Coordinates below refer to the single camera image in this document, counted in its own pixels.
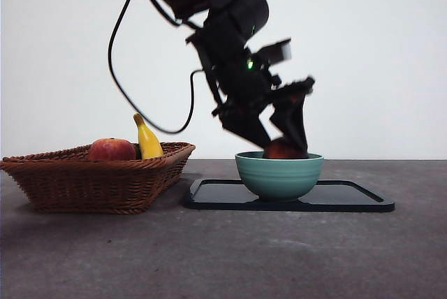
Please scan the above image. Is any black rectangular tray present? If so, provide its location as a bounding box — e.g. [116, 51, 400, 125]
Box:
[182, 177, 396, 213]

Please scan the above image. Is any thick black cable strap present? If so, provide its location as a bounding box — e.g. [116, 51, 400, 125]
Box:
[143, 0, 184, 28]

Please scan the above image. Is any dark red plum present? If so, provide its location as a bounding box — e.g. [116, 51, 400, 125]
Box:
[262, 138, 308, 159]

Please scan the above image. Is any brown wicker basket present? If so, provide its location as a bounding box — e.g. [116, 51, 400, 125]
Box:
[0, 142, 196, 215]

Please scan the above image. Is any red orange peach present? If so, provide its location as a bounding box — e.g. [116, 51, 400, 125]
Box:
[87, 137, 137, 161]

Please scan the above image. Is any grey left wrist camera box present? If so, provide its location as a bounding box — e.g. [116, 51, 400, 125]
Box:
[258, 38, 293, 66]

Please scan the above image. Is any long thin black cable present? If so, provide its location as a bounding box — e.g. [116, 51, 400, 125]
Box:
[107, 0, 210, 135]

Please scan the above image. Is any teal ribbed bowl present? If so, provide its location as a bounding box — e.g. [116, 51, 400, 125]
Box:
[235, 151, 325, 203]

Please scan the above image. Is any yellow banana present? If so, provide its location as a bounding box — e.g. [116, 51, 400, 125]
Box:
[133, 113, 165, 160]

